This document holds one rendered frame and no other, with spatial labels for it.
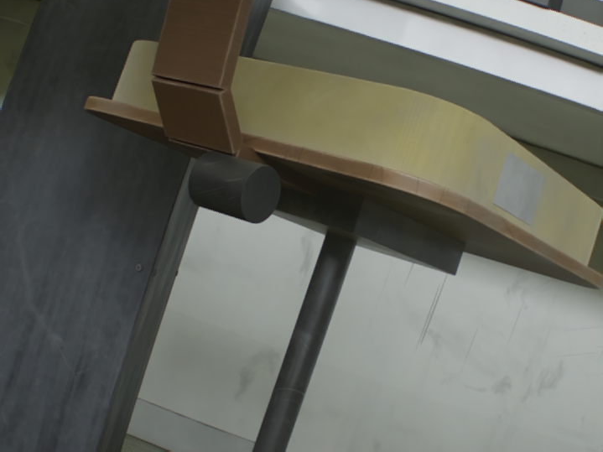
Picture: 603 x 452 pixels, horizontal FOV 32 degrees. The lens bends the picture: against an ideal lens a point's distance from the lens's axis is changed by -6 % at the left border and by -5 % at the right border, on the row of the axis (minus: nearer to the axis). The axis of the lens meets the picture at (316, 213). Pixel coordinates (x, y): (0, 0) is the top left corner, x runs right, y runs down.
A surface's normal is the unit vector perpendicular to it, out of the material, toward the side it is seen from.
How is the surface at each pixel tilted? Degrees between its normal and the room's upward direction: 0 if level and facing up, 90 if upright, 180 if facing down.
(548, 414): 90
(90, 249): 90
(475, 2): 90
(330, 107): 90
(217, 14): 99
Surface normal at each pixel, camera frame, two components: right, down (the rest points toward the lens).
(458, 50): -0.15, -0.11
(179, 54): -0.59, -0.08
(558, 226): 0.78, 0.23
